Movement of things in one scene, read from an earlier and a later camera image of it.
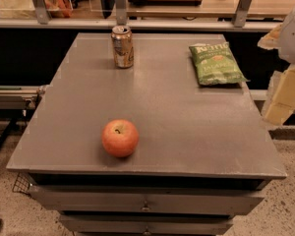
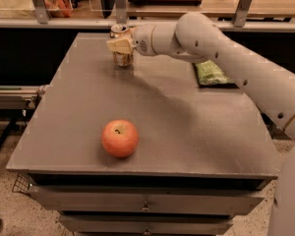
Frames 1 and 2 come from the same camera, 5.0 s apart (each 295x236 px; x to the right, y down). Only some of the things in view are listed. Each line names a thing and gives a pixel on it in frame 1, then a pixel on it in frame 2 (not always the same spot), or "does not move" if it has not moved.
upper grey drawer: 147,201 does not move
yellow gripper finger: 286,94 -> 121,45
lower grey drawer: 145,224 does not move
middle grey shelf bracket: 120,4 does not move
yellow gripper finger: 272,39 -> 132,29
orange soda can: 122,43 does not move
